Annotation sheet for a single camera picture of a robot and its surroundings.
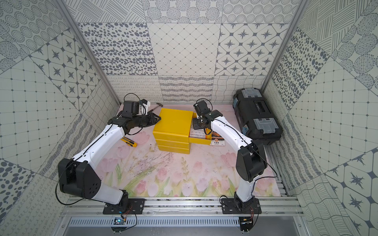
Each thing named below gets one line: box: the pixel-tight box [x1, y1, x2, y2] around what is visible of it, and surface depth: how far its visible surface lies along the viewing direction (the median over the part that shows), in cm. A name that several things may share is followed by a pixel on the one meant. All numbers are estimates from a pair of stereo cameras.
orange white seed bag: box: [210, 130, 226, 147], surface depth 100 cm
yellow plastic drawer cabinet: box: [152, 108, 207, 155], surface depth 83 cm
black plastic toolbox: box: [232, 87, 284, 146], surface depth 95 cm
